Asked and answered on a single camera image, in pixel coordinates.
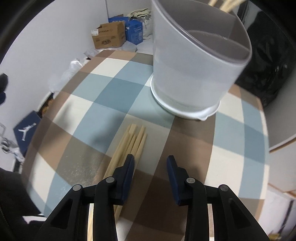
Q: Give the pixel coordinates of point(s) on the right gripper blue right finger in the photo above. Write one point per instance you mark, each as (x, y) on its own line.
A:
(231, 218)

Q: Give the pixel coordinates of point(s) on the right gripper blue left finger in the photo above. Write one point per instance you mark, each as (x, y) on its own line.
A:
(69, 219)

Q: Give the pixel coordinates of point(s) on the wooden chopstick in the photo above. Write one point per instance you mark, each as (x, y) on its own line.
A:
(137, 158)
(135, 142)
(229, 5)
(120, 150)
(212, 2)

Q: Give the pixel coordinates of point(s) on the white plastic utensil holder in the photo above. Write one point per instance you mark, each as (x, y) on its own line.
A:
(199, 51)

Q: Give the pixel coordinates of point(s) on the white plastic bag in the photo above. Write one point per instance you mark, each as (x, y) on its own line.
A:
(56, 83)

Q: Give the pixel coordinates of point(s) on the blue Jordan shoe box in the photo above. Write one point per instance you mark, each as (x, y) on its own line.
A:
(25, 130)

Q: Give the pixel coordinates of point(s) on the checkered tablecloth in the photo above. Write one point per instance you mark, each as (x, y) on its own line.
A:
(77, 137)

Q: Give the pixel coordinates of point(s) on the brown cardboard box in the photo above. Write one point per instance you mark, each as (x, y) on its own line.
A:
(109, 35)

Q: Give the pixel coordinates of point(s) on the blue cardboard box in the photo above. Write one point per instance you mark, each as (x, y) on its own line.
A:
(133, 28)

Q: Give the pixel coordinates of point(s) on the beige cloth bag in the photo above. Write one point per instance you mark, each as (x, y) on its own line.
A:
(140, 14)

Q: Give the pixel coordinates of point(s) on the black backpack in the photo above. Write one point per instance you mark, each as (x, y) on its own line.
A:
(268, 68)

